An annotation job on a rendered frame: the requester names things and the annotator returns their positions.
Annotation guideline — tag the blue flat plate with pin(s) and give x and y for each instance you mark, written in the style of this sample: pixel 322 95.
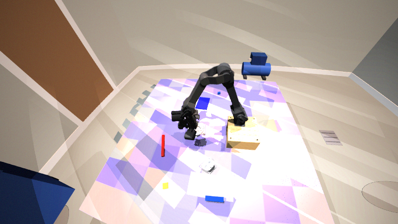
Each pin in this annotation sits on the blue flat plate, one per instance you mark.
pixel 202 103

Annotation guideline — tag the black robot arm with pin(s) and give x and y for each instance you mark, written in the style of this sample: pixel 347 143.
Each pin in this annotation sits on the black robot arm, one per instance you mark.
pixel 226 78

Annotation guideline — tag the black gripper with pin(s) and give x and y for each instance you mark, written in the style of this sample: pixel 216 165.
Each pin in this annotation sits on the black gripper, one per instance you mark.
pixel 191 133

